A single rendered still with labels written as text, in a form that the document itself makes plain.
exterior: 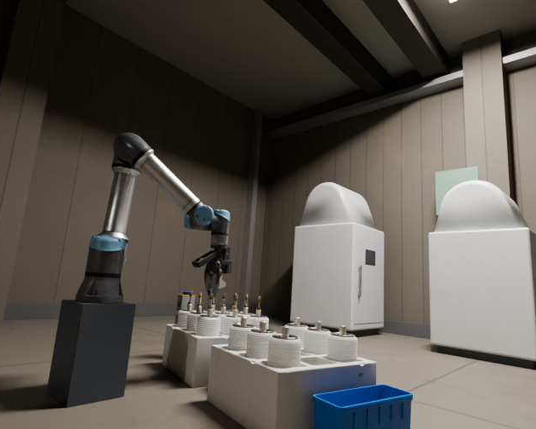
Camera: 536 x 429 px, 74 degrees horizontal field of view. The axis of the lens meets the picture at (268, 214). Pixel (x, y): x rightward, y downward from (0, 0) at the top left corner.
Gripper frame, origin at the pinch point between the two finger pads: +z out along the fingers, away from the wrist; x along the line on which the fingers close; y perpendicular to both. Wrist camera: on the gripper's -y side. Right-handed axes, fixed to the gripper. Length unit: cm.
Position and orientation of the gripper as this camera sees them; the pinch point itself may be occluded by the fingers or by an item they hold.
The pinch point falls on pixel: (210, 293)
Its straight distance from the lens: 155.0
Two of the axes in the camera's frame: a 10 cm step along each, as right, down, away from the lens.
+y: 6.8, 1.8, 7.1
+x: -7.3, 0.8, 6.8
